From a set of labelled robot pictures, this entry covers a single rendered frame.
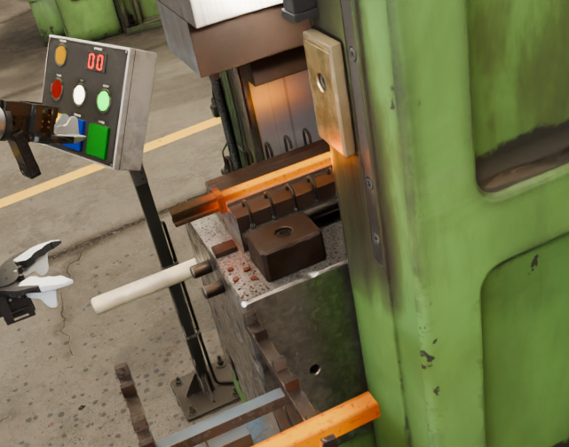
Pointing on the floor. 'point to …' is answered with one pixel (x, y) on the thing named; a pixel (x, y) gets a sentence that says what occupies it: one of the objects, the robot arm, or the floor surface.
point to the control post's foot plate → (209, 404)
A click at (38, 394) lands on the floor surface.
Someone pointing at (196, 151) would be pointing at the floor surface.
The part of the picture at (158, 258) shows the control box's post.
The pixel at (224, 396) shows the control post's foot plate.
